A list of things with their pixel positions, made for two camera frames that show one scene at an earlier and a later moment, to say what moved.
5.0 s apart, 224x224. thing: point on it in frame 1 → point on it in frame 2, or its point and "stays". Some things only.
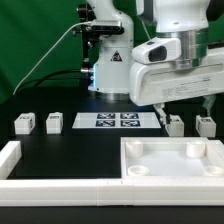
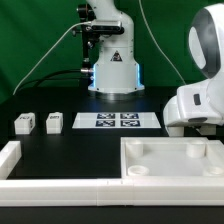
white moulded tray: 171,157 stays
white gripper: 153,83 → 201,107
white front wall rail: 112,192 stays
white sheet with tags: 116,120 stays
